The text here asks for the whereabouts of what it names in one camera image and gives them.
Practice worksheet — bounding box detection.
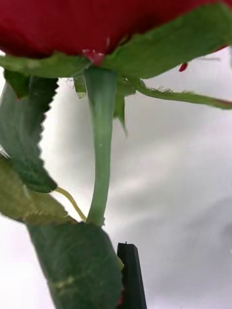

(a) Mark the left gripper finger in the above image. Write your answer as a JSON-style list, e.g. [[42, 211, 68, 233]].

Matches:
[[117, 242, 147, 309]]

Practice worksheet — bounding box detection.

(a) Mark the red rose green stem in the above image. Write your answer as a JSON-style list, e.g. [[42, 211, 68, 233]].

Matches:
[[0, 0, 232, 309]]

